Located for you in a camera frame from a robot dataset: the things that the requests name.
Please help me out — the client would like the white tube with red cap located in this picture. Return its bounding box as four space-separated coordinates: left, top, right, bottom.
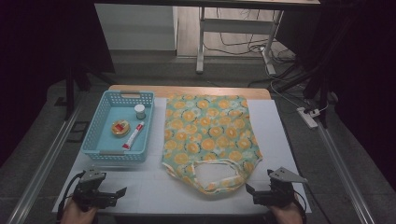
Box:
121 121 146 151

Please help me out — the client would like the tangle of black floor cables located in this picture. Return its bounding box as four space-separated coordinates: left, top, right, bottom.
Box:
203 8 297 64

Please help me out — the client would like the white table mat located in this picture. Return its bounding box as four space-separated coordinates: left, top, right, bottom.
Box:
51 97 313 216

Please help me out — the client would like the right hand-held gripper cable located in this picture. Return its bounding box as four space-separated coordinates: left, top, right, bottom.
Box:
291 189 308 218

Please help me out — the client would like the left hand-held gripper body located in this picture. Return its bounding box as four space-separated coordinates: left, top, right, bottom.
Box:
73 167 110 213

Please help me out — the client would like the round yellow tin red label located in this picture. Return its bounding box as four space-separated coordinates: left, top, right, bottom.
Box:
111 119 132 138

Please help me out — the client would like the white floor cable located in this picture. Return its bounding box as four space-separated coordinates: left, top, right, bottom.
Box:
264 60 330 115

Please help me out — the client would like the grey cabinet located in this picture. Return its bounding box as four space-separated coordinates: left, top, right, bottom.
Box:
93 3 179 52

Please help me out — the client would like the light blue plastic basket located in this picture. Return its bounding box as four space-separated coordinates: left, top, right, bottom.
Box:
80 90 156 163

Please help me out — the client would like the person's left hand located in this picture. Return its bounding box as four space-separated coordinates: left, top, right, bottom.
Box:
60 199 99 224

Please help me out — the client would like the person's right hand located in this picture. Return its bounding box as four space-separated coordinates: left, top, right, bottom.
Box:
269 202 304 224

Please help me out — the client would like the aluminium rail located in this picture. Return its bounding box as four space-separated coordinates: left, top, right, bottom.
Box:
6 102 82 224
316 124 378 224

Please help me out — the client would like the small white-capped jar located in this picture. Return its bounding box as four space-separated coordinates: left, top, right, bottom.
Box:
134 104 147 120

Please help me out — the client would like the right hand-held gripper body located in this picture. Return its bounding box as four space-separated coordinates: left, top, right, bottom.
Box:
264 166 308 208

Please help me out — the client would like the white desk with metal legs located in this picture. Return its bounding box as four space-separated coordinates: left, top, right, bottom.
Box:
195 0 321 77

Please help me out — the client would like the black floor bracket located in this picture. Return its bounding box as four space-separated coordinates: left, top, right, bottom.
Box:
66 120 92 144

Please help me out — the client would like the white power strip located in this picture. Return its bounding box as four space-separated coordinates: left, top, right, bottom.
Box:
295 106 321 130

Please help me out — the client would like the orange print cloth bag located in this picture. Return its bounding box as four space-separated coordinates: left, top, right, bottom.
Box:
161 93 264 196

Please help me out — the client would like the black metal stand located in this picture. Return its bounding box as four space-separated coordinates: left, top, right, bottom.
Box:
54 60 108 121
274 59 341 129

